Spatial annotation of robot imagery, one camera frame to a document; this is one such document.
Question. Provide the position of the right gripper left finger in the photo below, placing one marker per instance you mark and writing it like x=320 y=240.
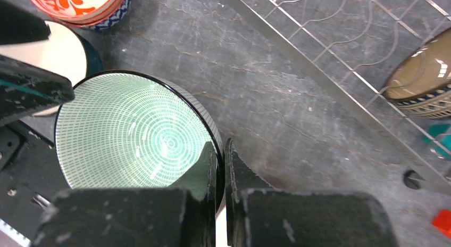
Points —
x=182 y=214

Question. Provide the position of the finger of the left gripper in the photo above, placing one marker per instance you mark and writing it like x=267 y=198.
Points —
x=19 y=26
x=26 y=89

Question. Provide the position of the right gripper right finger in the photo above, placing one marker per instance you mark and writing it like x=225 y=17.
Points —
x=260 y=215

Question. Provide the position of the red floral bowl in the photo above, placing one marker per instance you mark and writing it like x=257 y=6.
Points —
x=79 y=12

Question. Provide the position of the light green ribbed bowl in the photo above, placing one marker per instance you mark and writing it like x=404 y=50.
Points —
x=128 y=129

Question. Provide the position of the steel dish rack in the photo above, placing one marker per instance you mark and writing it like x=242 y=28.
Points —
x=309 y=76

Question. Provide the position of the black patterned bowl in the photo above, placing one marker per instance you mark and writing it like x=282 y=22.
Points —
x=420 y=85

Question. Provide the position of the red white patterned bowl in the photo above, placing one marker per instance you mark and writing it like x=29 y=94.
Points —
x=112 y=16

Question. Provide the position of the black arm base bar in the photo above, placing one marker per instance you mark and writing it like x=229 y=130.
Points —
x=30 y=177

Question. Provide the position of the small orange cube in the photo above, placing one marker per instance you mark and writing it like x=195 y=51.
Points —
x=442 y=222

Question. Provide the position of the teal block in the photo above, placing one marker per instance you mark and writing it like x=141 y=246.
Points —
x=441 y=133

